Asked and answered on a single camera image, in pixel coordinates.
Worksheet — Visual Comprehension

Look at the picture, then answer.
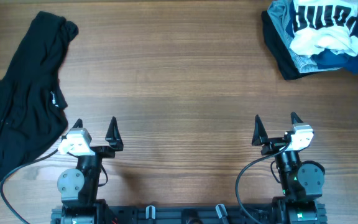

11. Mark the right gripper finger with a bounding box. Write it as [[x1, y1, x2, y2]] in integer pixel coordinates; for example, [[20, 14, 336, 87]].
[[252, 114, 268, 146], [290, 112, 303, 124]]

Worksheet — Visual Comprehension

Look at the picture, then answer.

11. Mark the black t-shirt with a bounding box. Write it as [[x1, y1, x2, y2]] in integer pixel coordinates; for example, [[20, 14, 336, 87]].
[[0, 11, 79, 181]]

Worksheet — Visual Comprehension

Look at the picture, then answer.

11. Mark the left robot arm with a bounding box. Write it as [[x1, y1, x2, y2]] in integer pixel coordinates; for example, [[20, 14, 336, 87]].
[[51, 117, 124, 224]]

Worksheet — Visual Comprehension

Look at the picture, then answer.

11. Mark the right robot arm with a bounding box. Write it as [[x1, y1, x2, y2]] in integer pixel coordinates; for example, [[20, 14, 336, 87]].
[[252, 112, 328, 224]]

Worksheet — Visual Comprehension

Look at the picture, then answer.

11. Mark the navy blue garment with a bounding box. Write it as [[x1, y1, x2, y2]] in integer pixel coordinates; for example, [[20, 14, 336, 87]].
[[285, 2, 358, 75]]

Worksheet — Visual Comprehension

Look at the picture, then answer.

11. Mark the black folded garment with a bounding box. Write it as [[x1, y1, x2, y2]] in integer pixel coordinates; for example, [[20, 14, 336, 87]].
[[261, 11, 303, 80]]

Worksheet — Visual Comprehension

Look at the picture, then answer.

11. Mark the grey striped garment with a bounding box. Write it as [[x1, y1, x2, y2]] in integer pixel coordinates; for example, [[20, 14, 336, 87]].
[[267, 0, 326, 73]]

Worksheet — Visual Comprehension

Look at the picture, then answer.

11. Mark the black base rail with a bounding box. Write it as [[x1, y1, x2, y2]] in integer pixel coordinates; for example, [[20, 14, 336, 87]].
[[51, 203, 328, 224]]

